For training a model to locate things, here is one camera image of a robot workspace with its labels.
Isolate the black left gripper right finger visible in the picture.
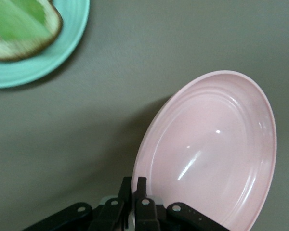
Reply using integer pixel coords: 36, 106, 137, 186
134, 177, 162, 231

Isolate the toasted bread slice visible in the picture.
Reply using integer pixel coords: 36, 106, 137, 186
0, 0, 64, 62

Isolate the green plate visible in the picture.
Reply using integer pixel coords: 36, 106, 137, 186
0, 0, 91, 89

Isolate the brown table cloth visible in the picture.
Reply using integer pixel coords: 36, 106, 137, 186
0, 0, 289, 231

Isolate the pink plate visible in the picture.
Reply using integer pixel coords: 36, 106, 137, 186
131, 70, 277, 231

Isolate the green lettuce leaf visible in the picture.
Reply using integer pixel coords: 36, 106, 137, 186
0, 0, 50, 46

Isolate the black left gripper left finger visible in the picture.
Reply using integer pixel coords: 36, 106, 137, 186
89, 177, 133, 231

